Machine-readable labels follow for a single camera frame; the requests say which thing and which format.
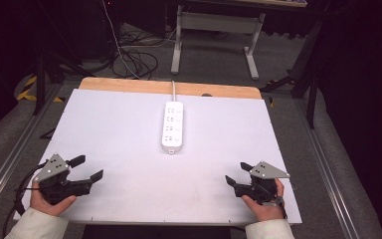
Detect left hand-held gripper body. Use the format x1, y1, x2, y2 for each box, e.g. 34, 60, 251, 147
33, 152, 94, 206

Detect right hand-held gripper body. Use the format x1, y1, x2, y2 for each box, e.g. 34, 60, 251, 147
233, 160, 291, 204

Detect person's left hand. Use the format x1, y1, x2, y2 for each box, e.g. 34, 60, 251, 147
29, 188, 78, 218

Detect person's right hand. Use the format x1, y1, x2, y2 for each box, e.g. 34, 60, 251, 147
241, 178, 286, 222

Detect white table cover sheet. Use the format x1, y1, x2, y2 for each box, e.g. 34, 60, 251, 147
13, 88, 303, 226

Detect white power strip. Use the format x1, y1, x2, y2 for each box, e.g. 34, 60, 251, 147
160, 101, 185, 155

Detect black tripod stand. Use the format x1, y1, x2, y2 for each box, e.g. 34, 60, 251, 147
29, 0, 96, 117

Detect black metal stand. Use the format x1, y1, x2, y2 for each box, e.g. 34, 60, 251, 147
260, 18, 324, 129

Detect aluminium floor rail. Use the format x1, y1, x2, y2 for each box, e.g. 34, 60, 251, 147
294, 99, 361, 239
0, 84, 63, 213

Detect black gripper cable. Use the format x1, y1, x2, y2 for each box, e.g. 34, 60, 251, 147
1, 161, 48, 239

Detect black tangled floor cables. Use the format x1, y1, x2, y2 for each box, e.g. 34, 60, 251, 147
111, 31, 160, 81

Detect thin white floor cable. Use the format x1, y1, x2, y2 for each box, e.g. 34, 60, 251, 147
100, 0, 141, 80

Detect white metal desk frame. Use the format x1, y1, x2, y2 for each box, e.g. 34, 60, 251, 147
170, 4, 267, 81

